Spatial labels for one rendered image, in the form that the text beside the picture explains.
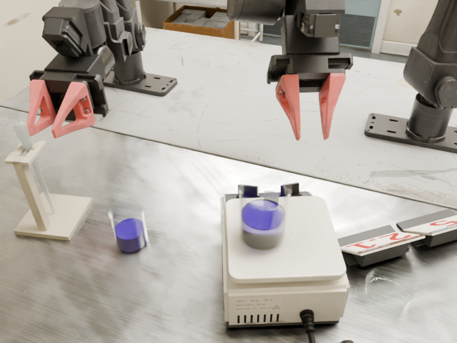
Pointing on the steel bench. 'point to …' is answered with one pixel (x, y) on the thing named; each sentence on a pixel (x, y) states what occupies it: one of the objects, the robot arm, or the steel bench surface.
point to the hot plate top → (306, 263)
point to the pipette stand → (68, 222)
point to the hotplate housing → (281, 299)
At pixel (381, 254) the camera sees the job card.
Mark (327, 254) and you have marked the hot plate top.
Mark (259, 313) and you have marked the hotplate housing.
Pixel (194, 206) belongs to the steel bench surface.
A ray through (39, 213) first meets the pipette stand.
